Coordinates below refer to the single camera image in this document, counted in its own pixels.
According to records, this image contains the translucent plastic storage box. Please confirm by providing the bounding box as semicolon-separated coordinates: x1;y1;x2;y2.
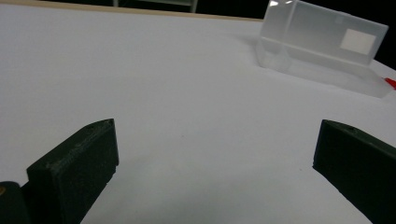
255;0;394;99

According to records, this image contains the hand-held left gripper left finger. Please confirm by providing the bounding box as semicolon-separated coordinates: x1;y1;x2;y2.
25;118;120;224

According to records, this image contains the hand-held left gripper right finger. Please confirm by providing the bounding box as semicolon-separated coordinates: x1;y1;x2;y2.
312;119;396;224

